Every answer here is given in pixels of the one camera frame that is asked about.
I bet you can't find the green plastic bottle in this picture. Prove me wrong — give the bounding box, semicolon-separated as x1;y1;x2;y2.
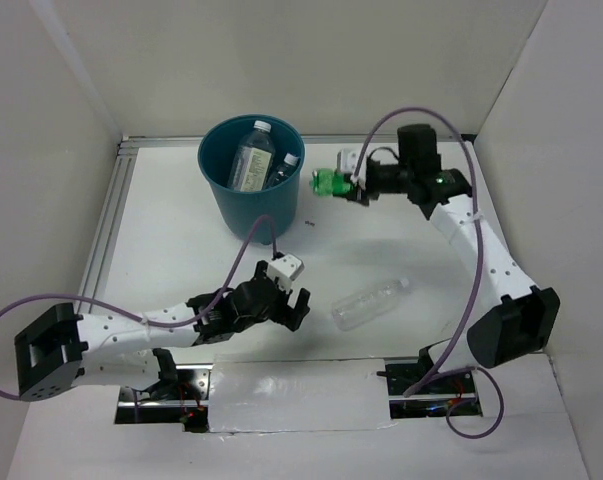
309;168;353;197

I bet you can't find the large clear bottle front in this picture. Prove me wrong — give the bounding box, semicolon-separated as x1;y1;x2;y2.
227;120;275;192

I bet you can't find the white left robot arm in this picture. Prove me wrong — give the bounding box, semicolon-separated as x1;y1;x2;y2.
14;254;310;402

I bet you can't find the teal plastic bin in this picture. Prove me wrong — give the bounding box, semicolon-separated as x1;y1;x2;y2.
197;114;305;239

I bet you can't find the white front cover panel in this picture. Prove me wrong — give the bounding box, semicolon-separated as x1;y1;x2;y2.
208;359;391;433

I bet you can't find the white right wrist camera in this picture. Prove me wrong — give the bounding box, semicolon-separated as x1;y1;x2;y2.
337;148;367;188

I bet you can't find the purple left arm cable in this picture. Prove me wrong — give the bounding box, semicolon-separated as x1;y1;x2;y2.
0;214;282;425

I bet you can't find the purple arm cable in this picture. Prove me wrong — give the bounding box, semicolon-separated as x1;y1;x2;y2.
353;106;506;441
0;214;282;425

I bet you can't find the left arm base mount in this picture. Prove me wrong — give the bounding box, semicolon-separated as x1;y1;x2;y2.
114;363;213;433

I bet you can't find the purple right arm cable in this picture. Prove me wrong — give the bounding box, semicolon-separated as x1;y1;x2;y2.
353;106;506;441

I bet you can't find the aluminium frame rail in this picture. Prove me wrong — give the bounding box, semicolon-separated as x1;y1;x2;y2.
63;133;477;351

